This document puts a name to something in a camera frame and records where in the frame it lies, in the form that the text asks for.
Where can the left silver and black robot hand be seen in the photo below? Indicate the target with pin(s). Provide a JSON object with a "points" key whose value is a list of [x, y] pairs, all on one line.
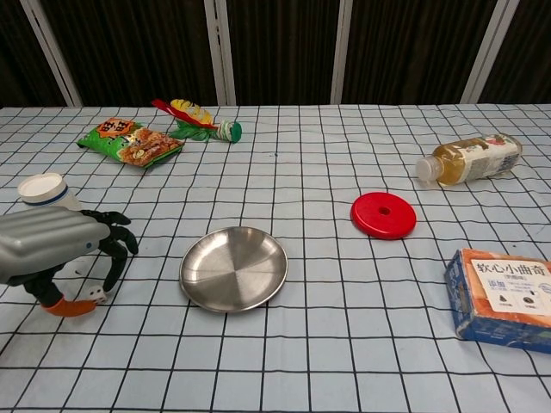
{"points": [[47, 238]]}

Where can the white die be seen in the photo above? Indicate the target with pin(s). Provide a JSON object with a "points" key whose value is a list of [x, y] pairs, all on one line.
{"points": [[98, 294]]}

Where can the white paper cup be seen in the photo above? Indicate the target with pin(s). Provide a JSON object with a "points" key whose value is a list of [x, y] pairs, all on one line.
{"points": [[41, 189]]}

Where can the red plastic disc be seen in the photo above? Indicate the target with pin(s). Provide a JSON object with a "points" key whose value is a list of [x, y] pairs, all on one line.
{"points": [[400, 219]]}

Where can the green snack bag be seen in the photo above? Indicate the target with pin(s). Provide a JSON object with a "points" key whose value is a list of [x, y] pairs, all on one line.
{"points": [[129, 144]]}

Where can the tea bottle with white cap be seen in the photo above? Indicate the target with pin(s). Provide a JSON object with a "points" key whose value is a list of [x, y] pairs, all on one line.
{"points": [[473, 159]]}

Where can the silver metal plate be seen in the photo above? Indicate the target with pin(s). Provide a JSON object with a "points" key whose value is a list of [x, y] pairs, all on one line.
{"points": [[234, 271]]}

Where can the white frame post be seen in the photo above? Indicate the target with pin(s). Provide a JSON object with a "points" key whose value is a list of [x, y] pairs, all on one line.
{"points": [[342, 51], [51, 51], [219, 51], [490, 51]]}

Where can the checked light blue tablecloth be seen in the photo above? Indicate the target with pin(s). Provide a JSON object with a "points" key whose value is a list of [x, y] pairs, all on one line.
{"points": [[301, 365]]}

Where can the colourful feather shuttlecock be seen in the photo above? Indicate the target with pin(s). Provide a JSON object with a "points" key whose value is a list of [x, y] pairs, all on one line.
{"points": [[193, 125]]}

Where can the orange and blue cookie box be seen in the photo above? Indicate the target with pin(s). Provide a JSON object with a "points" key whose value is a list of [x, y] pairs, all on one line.
{"points": [[503, 301]]}

